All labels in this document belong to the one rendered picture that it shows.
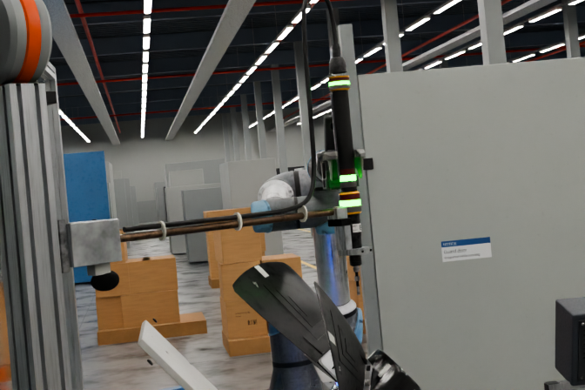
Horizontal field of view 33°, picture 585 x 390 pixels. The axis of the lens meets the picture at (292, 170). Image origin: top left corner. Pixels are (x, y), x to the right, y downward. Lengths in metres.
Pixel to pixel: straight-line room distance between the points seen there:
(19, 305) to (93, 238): 0.16
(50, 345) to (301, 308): 0.61
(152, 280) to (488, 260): 7.61
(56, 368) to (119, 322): 9.76
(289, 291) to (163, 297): 9.28
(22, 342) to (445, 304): 2.59
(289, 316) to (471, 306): 2.08
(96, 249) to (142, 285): 9.66
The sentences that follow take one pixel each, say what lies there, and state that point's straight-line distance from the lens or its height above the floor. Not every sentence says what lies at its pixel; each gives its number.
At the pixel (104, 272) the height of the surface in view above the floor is 1.49.
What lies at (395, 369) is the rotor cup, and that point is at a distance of 1.94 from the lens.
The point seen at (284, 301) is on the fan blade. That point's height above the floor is 1.37.
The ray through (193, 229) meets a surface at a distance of 1.78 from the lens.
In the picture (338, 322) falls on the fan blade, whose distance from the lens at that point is 1.76.
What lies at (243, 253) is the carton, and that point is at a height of 0.95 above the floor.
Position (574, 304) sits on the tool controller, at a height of 1.24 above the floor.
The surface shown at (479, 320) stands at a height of 0.99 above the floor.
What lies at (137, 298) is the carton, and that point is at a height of 0.46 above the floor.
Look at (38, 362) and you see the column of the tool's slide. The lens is 1.59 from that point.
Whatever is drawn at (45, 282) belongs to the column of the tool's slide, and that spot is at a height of 1.49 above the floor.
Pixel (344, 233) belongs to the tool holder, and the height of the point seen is 1.50.
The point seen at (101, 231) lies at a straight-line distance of 1.64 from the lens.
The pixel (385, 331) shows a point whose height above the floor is 0.99.
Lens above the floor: 1.61
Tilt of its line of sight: 1 degrees up
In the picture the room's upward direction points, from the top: 5 degrees counter-clockwise
